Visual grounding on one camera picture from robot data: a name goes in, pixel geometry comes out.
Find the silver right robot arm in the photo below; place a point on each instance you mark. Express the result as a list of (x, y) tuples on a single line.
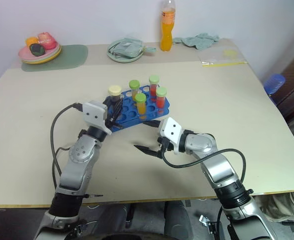
[(219, 170)]

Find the light green round dish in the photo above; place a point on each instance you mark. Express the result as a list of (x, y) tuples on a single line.
[(113, 56)]

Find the blue test tube rack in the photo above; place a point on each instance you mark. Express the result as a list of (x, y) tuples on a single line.
[(129, 115)]

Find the dark grey rounded shape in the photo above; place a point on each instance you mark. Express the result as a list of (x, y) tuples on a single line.
[(174, 218)]

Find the green plate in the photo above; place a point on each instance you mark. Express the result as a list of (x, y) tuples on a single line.
[(35, 62)]

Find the yellow plate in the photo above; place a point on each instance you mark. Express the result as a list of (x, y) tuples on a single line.
[(54, 55)]

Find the green-capped orange test tube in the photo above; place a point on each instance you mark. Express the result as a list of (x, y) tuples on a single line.
[(140, 103)]

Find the light green folded pouch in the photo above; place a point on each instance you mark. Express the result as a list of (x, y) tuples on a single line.
[(125, 48)]

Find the pink plate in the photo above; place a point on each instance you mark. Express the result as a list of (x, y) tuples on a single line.
[(27, 53)]

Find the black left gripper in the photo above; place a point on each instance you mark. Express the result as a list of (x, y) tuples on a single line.
[(113, 123)]

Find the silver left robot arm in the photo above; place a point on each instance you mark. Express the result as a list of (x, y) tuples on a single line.
[(77, 160)]

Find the green placemat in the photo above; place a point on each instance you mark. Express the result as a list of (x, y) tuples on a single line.
[(69, 57)]

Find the light green crumpled cloth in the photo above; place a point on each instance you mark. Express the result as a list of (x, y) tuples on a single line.
[(199, 41)]

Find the green-capped clear test tube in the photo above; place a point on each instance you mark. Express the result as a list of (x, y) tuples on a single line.
[(134, 85)]

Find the dark round toy fruit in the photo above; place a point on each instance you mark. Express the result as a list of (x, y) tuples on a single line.
[(37, 49)]

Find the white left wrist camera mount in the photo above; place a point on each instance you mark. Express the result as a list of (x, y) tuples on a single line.
[(94, 112)]

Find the yellow-capped dark test tube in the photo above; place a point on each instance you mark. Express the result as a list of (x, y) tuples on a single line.
[(114, 90)]

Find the pink toy peach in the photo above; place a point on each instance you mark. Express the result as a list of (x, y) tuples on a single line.
[(47, 40)]

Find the orange toy fruit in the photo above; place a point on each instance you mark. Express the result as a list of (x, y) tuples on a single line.
[(32, 41)]

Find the orange soda bottle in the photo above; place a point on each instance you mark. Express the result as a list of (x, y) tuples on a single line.
[(167, 30)]

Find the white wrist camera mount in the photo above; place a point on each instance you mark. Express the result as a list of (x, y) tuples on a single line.
[(94, 112), (171, 130)]

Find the blue plastic stool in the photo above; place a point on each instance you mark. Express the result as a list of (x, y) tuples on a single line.
[(274, 83)]

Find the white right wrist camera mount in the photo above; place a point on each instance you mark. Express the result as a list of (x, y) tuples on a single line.
[(171, 130)]

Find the green-capped red test tube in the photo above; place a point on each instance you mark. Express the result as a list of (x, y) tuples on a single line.
[(153, 83), (161, 97)]

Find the grey crumpled cover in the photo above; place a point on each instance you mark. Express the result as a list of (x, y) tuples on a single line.
[(284, 207)]

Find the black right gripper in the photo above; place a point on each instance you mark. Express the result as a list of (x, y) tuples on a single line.
[(164, 146)]

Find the clear zip bag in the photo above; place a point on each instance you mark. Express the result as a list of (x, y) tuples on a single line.
[(219, 58)]

